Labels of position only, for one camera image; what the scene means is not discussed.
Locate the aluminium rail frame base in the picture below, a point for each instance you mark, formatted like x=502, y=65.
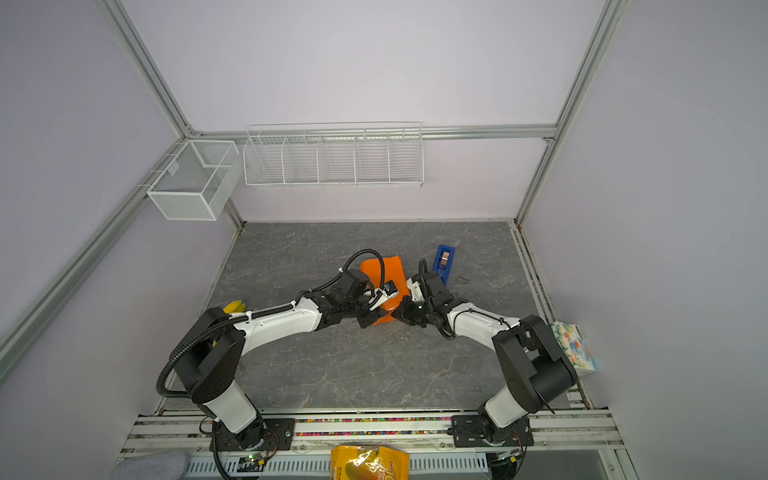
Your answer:
x=316, y=432

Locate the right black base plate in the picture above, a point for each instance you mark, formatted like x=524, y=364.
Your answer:
x=476, y=431

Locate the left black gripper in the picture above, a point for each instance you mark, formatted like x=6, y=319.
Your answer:
x=367, y=321

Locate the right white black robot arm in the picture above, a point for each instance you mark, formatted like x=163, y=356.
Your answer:
x=535, y=368

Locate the white wire long shelf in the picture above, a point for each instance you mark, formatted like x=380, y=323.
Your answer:
x=334, y=154

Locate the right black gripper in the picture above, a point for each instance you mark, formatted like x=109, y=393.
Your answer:
x=404, y=314

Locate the grey cloth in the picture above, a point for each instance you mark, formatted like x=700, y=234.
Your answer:
x=170, y=465

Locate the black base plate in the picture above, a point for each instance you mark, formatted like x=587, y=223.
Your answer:
x=252, y=436
x=476, y=431

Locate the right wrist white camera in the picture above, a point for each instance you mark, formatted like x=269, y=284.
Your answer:
x=415, y=288

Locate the white mesh square basket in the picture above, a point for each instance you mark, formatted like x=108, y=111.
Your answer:
x=198, y=180

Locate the green white tissue pack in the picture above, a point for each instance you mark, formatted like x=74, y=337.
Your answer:
x=574, y=347

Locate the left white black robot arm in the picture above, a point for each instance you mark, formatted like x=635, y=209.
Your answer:
x=202, y=367

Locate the blue tape dispenser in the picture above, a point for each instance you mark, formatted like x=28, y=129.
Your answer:
x=443, y=262

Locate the yellow snack bag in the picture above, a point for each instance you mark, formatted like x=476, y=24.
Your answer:
x=369, y=463

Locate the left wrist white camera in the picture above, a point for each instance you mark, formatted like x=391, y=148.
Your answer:
x=386, y=292

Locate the wrist white camera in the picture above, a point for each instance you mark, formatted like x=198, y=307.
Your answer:
x=386, y=292
x=415, y=288

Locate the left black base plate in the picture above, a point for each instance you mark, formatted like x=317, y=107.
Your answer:
x=252, y=436

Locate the yellow banana bunch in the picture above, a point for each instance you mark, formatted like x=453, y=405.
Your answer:
x=235, y=307

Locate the white slotted cable duct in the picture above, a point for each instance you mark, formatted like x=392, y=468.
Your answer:
x=421, y=466

